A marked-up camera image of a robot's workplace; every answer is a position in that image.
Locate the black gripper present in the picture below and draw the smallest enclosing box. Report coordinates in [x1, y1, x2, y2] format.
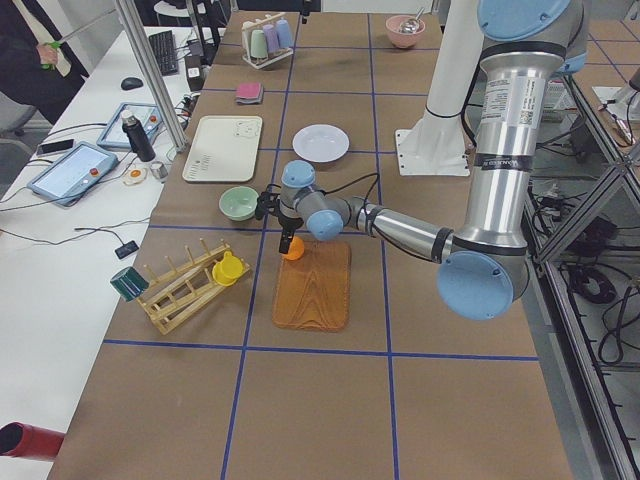
[278, 214, 302, 254]

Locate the orange fruit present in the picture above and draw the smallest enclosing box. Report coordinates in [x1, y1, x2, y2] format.
[282, 236, 305, 261]

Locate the white round plate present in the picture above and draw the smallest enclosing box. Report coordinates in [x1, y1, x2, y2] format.
[292, 124, 350, 163]

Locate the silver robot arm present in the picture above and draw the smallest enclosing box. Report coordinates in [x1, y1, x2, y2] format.
[275, 1, 591, 320]

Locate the brown wooden tray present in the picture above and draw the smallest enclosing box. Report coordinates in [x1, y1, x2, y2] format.
[272, 237, 351, 332]

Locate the cream bear tray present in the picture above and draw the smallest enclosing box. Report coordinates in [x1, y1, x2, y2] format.
[182, 115, 263, 183]

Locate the green ceramic bowl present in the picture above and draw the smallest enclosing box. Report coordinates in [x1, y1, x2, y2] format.
[218, 186, 259, 221]

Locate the yellow mug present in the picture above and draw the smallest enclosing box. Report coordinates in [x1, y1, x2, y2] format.
[212, 251, 244, 287]

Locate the wooden cup rack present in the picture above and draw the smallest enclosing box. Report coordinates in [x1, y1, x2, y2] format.
[136, 240, 250, 335]

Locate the small silver cup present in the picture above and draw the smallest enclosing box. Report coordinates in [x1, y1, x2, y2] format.
[149, 161, 168, 182]

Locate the pink and grey cloth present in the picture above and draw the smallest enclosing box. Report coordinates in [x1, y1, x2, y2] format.
[235, 82, 264, 105]

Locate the small black sensor puck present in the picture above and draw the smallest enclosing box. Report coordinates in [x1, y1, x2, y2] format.
[114, 241, 139, 260]

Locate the dark green mug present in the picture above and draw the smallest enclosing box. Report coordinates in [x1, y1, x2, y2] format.
[110, 266, 149, 302]

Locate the fried egg toy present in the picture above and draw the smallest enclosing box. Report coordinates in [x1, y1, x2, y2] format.
[122, 168, 148, 186]

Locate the black water bottle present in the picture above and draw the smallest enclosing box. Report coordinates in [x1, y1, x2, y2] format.
[120, 109, 156, 162]

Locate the far teach pendant tablet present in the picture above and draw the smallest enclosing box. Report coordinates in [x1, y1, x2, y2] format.
[96, 103, 163, 150]

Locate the teach pendant tablet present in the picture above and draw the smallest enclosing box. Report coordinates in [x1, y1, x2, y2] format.
[96, 103, 163, 150]
[27, 142, 119, 206]

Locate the green tumbler cup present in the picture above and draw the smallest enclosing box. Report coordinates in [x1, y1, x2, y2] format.
[250, 29, 269, 61]

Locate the purple tumbler cup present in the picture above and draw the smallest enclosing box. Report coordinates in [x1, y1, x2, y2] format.
[262, 24, 280, 54]

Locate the blue tumbler cup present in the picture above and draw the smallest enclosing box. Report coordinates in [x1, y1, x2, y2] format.
[275, 18, 293, 49]

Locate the white cup rack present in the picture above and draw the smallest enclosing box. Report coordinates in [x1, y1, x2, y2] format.
[242, 12, 294, 69]

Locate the black computer mouse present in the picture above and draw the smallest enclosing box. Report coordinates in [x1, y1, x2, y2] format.
[120, 77, 144, 91]

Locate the near teach pendant tablet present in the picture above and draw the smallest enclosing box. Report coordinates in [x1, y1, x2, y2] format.
[27, 142, 119, 206]

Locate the black keyboard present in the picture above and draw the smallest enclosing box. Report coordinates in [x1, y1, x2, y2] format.
[148, 30, 179, 76]

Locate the pink bowl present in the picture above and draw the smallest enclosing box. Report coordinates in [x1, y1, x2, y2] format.
[385, 15, 426, 49]

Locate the metal spoon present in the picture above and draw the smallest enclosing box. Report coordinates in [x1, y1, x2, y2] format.
[399, 7, 425, 35]

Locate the person in dark clothes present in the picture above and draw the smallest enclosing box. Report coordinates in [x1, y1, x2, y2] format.
[1, 0, 89, 124]

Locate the red cylinder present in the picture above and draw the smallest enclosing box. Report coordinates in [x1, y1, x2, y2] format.
[1, 422, 65, 461]

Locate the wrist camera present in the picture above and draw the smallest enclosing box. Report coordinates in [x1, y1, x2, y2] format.
[254, 184, 279, 221]

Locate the aluminium frame post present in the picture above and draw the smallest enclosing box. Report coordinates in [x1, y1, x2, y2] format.
[114, 0, 188, 153]

